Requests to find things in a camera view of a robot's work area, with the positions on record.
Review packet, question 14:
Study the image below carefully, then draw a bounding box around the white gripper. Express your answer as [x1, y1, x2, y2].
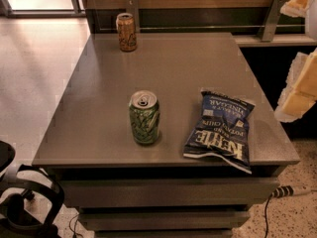
[274, 0, 317, 123]

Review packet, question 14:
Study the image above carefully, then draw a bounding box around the green soda can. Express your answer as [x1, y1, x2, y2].
[129, 90, 160, 145]

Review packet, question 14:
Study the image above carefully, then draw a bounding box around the orange soda can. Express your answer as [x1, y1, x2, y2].
[116, 13, 137, 52]

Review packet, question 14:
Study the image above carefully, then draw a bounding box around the blue Kettle chips bag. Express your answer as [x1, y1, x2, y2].
[183, 90, 255, 174]

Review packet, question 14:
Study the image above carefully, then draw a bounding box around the white power strip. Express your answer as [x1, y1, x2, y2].
[271, 185, 311, 198]

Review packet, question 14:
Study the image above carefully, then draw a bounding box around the grey drawer cabinet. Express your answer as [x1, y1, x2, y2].
[34, 33, 299, 238]

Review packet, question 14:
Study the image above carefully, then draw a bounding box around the black office chair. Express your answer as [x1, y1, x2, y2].
[0, 141, 64, 238]

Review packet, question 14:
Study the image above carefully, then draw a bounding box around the right metal rail bracket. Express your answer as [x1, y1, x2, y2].
[258, 0, 287, 42]

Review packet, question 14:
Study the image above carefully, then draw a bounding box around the metal rail bracket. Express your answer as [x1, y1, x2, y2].
[125, 0, 140, 33]
[258, 0, 287, 42]

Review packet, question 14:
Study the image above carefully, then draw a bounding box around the thin metal rail rod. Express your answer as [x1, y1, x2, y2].
[98, 23, 306, 32]

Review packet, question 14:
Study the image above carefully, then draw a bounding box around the black power cable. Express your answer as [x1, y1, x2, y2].
[263, 194, 274, 238]

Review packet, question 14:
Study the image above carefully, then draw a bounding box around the left metal rail bracket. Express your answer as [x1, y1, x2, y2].
[125, 0, 140, 33]

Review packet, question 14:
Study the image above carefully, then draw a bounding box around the black floor cable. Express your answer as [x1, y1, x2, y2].
[67, 213, 85, 238]

